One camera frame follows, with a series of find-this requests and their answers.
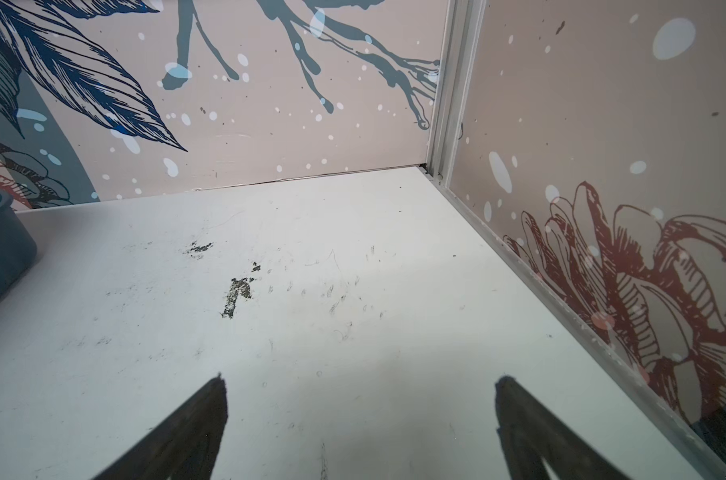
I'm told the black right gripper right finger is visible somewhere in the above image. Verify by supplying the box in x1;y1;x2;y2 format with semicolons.
495;376;627;479

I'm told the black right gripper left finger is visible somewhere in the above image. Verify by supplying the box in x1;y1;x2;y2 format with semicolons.
97;376;228;480

